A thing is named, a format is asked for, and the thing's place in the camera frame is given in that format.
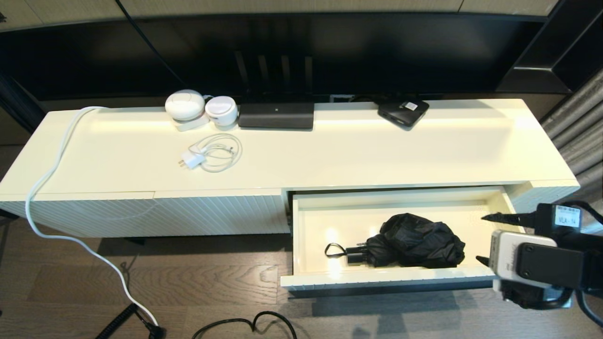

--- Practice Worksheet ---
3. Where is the black power plug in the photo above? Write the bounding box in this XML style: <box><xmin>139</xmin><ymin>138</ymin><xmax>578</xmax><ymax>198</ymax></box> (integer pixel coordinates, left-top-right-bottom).
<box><xmin>134</xmin><ymin>308</ymin><xmax>166</xmax><ymax>339</ymax></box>

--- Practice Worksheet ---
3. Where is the black router with antennas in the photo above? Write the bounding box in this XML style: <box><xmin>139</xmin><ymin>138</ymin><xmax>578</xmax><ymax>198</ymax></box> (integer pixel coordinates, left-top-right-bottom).
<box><xmin>234</xmin><ymin>51</ymin><xmax>315</xmax><ymax>130</ymax></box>

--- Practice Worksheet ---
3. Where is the black shelf unit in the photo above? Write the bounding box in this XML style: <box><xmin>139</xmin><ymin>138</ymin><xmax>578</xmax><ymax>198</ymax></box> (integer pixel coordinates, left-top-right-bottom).
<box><xmin>495</xmin><ymin>0</ymin><xmax>603</xmax><ymax>95</ymax></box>

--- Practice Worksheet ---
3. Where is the thin black wall cable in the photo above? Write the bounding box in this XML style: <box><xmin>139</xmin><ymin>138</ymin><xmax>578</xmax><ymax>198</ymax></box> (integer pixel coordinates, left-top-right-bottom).
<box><xmin>115</xmin><ymin>0</ymin><xmax>187</xmax><ymax>88</ymax></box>

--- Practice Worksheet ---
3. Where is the large white round device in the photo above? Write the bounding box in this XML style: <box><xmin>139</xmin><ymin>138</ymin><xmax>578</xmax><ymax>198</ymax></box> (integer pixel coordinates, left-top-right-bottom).
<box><xmin>165</xmin><ymin>89</ymin><xmax>211</xmax><ymax>132</ymax></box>

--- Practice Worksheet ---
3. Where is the white tv cabinet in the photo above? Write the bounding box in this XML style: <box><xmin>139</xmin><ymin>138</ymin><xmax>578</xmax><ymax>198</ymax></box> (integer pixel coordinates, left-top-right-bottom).
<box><xmin>0</xmin><ymin>98</ymin><xmax>581</xmax><ymax>238</ymax></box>

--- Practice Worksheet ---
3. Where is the small black set-top box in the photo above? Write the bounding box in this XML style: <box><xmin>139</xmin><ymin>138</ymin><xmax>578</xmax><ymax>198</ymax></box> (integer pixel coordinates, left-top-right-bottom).
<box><xmin>377</xmin><ymin>98</ymin><xmax>430</xmax><ymax>131</ymax></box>

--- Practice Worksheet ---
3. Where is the white fluted drawer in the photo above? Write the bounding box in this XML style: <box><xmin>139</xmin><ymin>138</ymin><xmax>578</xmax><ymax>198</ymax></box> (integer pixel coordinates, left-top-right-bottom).
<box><xmin>281</xmin><ymin>186</ymin><xmax>519</xmax><ymax>289</ymax></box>

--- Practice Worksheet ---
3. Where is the black umbrella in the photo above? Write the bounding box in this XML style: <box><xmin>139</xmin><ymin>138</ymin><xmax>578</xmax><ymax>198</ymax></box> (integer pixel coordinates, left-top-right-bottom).
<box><xmin>324</xmin><ymin>213</ymin><xmax>466</xmax><ymax>269</ymax></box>

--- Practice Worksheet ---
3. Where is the thin white charging cable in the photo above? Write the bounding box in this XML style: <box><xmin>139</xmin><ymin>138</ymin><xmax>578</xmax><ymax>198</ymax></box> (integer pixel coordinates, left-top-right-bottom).
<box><xmin>188</xmin><ymin>133</ymin><xmax>243</xmax><ymax>173</ymax></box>

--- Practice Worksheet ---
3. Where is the black coiled cable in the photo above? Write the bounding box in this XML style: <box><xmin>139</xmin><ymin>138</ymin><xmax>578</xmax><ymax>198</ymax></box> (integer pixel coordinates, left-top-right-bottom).
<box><xmin>96</xmin><ymin>303</ymin><xmax>139</xmax><ymax>339</ymax></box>

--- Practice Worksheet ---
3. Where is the small white round device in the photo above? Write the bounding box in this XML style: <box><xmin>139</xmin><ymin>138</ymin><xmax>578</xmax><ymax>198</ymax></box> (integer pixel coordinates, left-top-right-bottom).
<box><xmin>205</xmin><ymin>96</ymin><xmax>238</xmax><ymax>127</ymax></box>

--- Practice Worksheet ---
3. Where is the black television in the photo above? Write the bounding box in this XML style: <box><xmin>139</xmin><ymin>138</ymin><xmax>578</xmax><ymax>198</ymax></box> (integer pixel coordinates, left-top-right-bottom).
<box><xmin>0</xmin><ymin>12</ymin><xmax>559</xmax><ymax>102</ymax></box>

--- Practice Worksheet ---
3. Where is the black floor cable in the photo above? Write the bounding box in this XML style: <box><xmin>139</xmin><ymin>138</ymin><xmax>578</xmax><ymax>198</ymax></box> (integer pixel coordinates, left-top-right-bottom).
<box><xmin>192</xmin><ymin>311</ymin><xmax>297</xmax><ymax>339</ymax></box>

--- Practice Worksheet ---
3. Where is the thick white power cord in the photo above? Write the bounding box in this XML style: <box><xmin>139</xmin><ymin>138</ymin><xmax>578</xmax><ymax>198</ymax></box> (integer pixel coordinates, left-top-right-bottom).
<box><xmin>25</xmin><ymin>106</ymin><xmax>158</xmax><ymax>328</ymax></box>

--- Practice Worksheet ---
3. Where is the white charger adapter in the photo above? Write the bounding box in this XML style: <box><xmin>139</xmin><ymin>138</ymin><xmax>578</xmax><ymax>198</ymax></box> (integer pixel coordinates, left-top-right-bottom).
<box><xmin>179</xmin><ymin>151</ymin><xmax>207</xmax><ymax>170</ymax></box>

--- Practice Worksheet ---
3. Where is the dark grey curtain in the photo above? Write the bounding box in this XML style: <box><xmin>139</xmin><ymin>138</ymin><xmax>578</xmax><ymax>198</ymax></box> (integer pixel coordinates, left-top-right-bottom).
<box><xmin>0</xmin><ymin>71</ymin><xmax>48</xmax><ymax>135</ymax></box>

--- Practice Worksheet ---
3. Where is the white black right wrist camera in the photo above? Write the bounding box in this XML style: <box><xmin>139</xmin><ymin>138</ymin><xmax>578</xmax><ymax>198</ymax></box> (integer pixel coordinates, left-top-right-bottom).
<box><xmin>489</xmin><ymin>230</ymin><xmax>586</xmax><ymax>310</ymax></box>

